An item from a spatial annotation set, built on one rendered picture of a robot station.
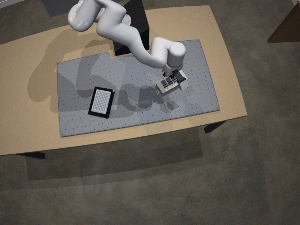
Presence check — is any grey push-button panel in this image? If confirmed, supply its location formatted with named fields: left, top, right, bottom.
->
left=156, top=70, right=188, bottom=96

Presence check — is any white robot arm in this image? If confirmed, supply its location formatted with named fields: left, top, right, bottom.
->
left=67, top=0, right=189, bottom=90

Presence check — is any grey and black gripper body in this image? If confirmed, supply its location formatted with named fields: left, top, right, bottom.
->
left=162, top=63, right=184, bottom=77

